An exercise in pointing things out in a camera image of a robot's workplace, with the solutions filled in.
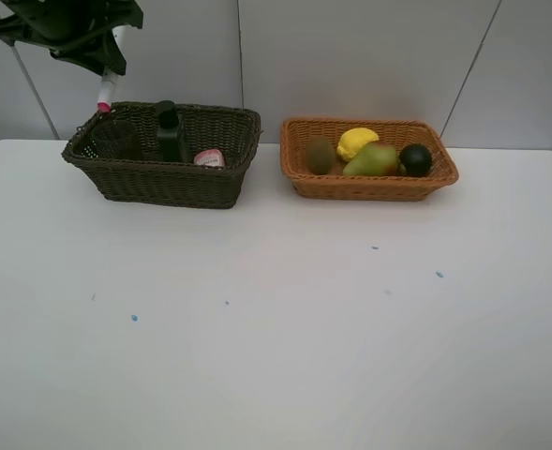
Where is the orange wicker basket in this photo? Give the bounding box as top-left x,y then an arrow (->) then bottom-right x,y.
280,117 -> 459,202

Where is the yellow lemon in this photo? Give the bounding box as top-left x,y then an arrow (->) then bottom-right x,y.
336,127 -> 380,162

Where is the green red pear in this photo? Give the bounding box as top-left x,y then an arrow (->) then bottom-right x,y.
342,142 -> 398,177

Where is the white red-capped marker pen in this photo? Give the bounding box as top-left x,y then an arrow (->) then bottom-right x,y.
97,25 -> 127,113

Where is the dark brown wicker basket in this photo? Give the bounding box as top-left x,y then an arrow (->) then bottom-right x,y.
62,102 -> 261,209

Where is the translucent pink plastic cup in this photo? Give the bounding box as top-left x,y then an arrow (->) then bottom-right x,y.
92,120 -> 142,160

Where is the dark green pump bottle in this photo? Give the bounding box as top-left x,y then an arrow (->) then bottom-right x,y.
155,100 -> 184,163

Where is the brown kiwi fruit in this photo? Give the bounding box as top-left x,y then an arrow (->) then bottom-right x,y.
305,136 -> 336,175

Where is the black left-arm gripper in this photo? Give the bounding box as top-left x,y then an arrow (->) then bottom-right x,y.
0,0 -> 143,76

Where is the dark green round fruit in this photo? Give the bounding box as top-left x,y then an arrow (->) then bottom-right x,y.
398,143 -> 433,177

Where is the pink white-capped bottle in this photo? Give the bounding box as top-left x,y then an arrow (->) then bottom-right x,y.
193,148 -> 226,168

